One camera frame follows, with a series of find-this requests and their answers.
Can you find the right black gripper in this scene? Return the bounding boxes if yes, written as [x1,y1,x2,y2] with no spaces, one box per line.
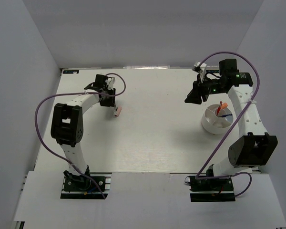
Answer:
[184,74,226,105]

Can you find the pink correction tape dispenser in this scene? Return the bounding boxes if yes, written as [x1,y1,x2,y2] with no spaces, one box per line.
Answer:
[113,107,122,117]

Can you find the red ballpoint pen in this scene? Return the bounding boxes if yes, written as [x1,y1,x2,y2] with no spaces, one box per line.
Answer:
[216,101,223,116]

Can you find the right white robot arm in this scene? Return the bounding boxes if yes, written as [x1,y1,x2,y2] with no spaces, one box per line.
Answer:
[185,59,278,190]

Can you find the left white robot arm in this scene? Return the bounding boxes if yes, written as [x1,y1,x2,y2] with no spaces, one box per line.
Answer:
[51,74,116,190]

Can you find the white round divided organizer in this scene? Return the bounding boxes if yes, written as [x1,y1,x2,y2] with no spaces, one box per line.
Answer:
[201,104,234,135]

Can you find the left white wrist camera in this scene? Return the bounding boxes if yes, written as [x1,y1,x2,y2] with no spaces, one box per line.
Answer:
[107,77,115,90]

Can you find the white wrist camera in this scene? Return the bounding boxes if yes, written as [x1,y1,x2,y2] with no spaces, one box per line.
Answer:
[192,62,207,76]
[107,77,115,90]

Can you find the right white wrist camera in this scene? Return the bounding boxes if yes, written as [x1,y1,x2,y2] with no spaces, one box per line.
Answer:
[192,62,207,76]

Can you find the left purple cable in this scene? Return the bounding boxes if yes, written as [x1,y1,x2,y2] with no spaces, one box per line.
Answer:
[35,73,127,199]

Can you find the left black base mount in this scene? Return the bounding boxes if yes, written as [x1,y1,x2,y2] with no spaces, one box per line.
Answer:
[60,170,112,199]

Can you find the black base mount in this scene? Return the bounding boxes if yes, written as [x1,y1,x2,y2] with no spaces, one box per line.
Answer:
[60,170,112,199]
[184,176,235,203]

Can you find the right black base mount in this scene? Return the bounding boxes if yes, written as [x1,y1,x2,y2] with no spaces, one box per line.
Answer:
[184,176,235,203]

